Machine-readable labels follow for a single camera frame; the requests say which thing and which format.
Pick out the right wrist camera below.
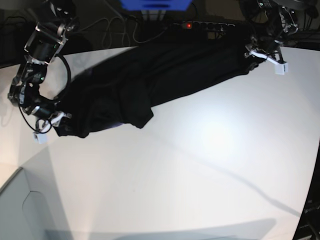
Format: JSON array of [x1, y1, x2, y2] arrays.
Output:
[[33, 132, 48, 144]]

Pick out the black T-shirt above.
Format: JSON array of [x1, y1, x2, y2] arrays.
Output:
[[55, 28, 262, 138]]

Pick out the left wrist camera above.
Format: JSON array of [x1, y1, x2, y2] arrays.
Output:
[[274, 62, 289, 75]]

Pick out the blue box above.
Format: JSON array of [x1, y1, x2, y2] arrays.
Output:
[[120, 0, 192, 11]]

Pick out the black power strip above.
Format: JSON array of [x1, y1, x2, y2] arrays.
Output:
[[180, 21, 236, 33]]

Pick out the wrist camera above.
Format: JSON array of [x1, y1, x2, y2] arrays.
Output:
[[274, 62, 289, 75], [33, 132, 48, 144]]

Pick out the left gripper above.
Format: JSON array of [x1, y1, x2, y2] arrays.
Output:
[[244, 37, 287, 66]]

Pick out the grey cable loops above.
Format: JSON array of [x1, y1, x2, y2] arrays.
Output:
[[74, 9, 168, 48]]

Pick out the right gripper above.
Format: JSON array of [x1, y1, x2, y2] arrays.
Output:
[[34, 111, 72, 134]]

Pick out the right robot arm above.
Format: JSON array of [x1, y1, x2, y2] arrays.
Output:
[[0, 0, 76, 136]]

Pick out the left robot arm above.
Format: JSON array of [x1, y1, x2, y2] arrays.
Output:
[[239, 0, 298, 66]]

